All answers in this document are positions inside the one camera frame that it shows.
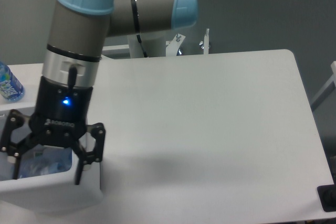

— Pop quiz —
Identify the white plastic trash can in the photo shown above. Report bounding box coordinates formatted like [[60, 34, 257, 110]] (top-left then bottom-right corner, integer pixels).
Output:
[[1, 104, 102, 212]]

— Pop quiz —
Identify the white frame at right edge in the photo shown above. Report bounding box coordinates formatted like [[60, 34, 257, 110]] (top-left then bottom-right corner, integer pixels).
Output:
[[310, 61, 335, 112]]

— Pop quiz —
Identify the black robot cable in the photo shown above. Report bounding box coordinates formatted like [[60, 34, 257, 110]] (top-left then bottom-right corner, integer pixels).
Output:
[[135, 34, 149, 58]]

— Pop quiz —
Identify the black gripper connector cable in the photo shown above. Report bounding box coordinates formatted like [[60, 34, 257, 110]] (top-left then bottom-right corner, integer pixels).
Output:
[[67, 64, 78, 91]]

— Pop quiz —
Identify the white metal base bracket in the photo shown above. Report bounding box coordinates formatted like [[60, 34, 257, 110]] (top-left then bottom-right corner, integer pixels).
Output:
[[101, 27, 212, 59]]

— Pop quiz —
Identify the clear plastic bottle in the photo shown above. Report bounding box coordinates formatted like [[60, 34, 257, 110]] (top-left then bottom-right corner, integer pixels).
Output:
[[18, 148, 72, 178]]

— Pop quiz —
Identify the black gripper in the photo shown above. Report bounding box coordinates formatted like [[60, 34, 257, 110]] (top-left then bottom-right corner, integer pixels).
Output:
[[1, 76, 106, 185]]

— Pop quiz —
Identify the blue labelled water bottle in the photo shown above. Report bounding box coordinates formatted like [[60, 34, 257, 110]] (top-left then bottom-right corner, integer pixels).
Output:
[[1, 62, 25, 102]]

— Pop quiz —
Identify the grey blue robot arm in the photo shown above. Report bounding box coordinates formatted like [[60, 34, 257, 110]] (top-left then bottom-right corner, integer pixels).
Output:
[[1, 0, 198, 184]]

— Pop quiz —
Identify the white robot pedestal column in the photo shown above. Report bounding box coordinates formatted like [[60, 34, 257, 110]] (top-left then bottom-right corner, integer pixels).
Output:
[[127, 31, 166, 58]]

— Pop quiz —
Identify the black clamp at table edge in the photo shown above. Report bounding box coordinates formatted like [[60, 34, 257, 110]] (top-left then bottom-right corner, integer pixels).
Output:
[[317, 184, 335, 212]]

